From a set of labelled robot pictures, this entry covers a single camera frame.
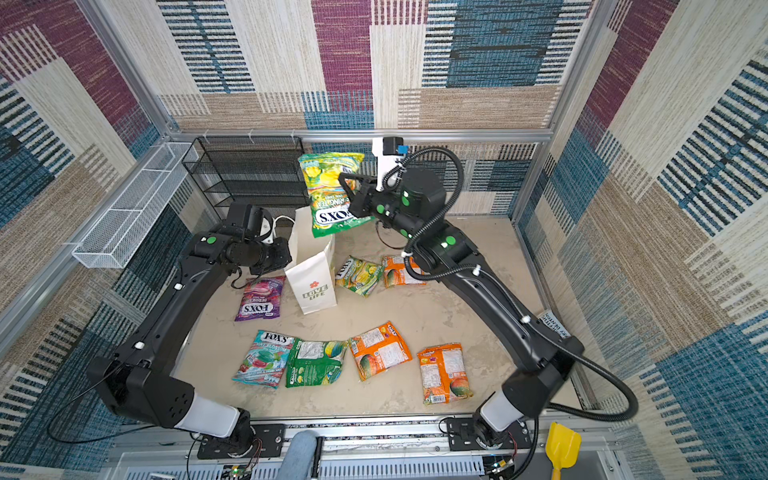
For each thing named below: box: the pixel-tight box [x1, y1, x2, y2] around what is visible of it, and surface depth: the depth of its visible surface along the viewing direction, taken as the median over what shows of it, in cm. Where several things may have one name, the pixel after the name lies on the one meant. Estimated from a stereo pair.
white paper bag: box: [284, 206, 337, 315], surface depth 83 cm
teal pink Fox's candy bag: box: [232, 330, 295, 389], surface depth 85 cm
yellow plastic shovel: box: [545, 422, 582, 480], surface depth 73 cm
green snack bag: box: [286, 338, 347, 388], surface depth 85 cm
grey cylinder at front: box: [276, 430, 317, 480], surface depth 71 cm
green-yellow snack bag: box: [335, 255, 383, 297], surface depth 104 cm
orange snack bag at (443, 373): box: [417, 343, 473, 405], surface depth 83 cm
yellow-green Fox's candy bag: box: [298, 152, 376, 238], surface depth 60 cm
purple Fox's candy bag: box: [235, 275, 286, 322], surface depth 97 cm
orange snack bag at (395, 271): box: [382, 256, 431, 288], surface depth 103 cm
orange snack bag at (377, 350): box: [349, 321, 413, 381], surface depth 87 cm
